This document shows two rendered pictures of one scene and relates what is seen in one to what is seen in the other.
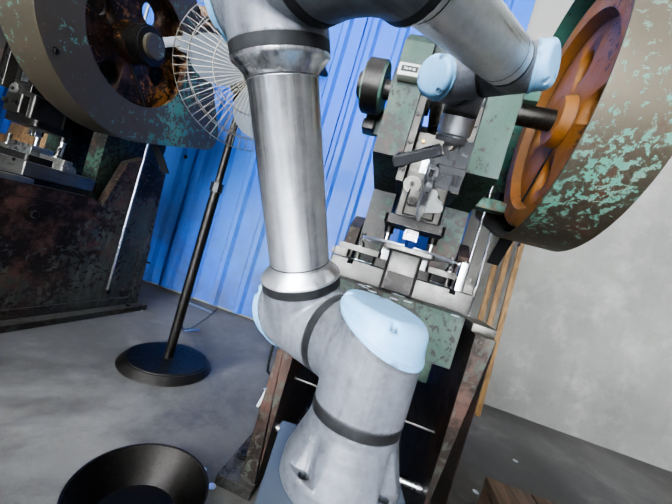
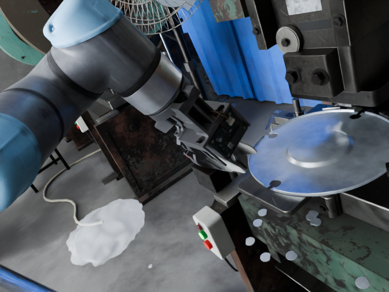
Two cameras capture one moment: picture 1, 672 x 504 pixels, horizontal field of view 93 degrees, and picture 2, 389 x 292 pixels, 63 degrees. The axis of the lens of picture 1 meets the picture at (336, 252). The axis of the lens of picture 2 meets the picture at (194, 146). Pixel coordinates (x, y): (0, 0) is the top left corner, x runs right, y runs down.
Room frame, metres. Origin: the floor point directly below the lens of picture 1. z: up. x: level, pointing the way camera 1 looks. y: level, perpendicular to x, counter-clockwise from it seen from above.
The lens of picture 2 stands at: (0.51, -0.53, 1.16)
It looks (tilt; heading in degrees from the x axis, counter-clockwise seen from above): 27 degrees down; 56
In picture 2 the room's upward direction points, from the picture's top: 24 degrees counter-clockwise
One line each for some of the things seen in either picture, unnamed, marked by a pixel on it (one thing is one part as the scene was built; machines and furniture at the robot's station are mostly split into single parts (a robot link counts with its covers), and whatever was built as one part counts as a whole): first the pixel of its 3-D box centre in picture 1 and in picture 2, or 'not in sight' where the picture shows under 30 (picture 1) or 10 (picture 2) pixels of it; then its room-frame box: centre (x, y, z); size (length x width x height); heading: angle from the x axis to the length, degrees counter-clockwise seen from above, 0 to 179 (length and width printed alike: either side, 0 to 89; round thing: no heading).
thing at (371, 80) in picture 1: (381, 96); not in sight; (1.18, 0.00, 1.31); 0.22 x 0.12 x 0.22; 169
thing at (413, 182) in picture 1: (428, 178); (321, 3); (1.08, -0.23, 1.04); 0.17 x 0.15 x 0.30; 169
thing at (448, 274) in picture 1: (452, 272); not in sight; (1.09, -0.40, 0.76); 0.17 x 0.06 x 0.10; 79
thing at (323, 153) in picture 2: (407, 249); (318, 146); (0.99, -0.21, 0.78); 0.29 x 0.29 x 0.01
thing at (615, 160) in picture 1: (539, 134); not in sight; (1.16, -0.59, 1.33); 1.03 x 0.28 x 0.82; 169
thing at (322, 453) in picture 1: (348, 441); not in sight; (0.40, -0.08, 0.50); 0.15 x 0.15 x 0.10
